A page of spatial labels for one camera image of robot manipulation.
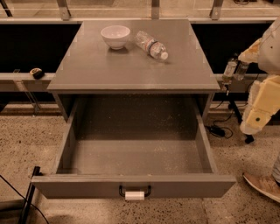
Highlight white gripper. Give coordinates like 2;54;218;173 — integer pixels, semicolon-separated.
238;39;280;135

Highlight clear plastic water bottle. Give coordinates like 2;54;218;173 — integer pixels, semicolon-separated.
134;31;169;60

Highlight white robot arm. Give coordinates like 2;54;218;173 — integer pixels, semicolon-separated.
238;17;280;135

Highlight clear bottle on ledge right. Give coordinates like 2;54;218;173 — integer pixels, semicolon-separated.
234;61;249;81

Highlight clear bottle on ledge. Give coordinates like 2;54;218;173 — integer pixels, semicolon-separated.
222;58;238;83
234;61;249;81

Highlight clear bottle on ledge left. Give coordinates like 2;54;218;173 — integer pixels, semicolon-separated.
222;58;238;83

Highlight open grey top drawer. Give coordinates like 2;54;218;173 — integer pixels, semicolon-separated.
32;95;235;199

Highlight grey cabinet with flat top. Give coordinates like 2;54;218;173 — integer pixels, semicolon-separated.
46;18;221;123

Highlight black tripod leg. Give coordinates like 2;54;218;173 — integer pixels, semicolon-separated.
227;94;255;144

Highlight tan sneaker shoe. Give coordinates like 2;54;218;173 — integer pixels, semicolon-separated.
243;172;280;202

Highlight white ceramic bowl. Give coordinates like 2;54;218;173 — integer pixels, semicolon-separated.
101;25;130;50

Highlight black and yellow tape measure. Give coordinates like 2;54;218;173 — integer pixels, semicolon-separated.
30;67;45;80

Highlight black stand at lower left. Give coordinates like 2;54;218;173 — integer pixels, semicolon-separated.
0;165;51;224

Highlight black power adapter with cable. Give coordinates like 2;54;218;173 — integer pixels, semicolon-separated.
205;113;234;139

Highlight black and white drawer handle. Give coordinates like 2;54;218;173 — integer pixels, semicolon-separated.
119;185;151;201

